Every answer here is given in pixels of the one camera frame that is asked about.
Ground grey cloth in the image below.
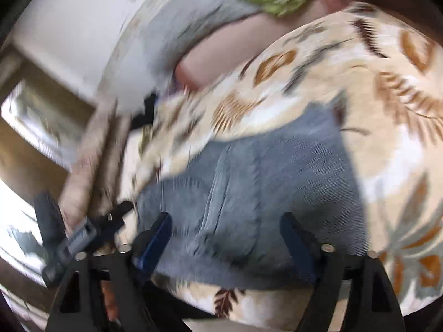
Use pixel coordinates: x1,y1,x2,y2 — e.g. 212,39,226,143
143,0,264,87

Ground black cloth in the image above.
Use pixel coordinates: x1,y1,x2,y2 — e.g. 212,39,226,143
130,92,160,132

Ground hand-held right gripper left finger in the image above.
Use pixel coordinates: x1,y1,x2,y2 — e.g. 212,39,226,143
45,212,184,332

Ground patterned sofa back cushions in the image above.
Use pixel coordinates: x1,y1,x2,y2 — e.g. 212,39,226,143
57,105,130,224

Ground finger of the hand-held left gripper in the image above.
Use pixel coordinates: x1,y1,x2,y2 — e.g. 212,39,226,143
92,218,126,246
104,200,135,221

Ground leaf print blanket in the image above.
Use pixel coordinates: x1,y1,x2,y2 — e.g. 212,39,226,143
114,2,443,322

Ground grey denim pants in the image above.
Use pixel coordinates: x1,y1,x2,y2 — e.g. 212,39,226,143
136,95,369,291

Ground pink sofa cushion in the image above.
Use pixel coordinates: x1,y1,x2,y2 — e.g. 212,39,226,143
175,0,350,92

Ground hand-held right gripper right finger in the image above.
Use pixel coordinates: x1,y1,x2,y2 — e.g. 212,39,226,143
280,212,406,332

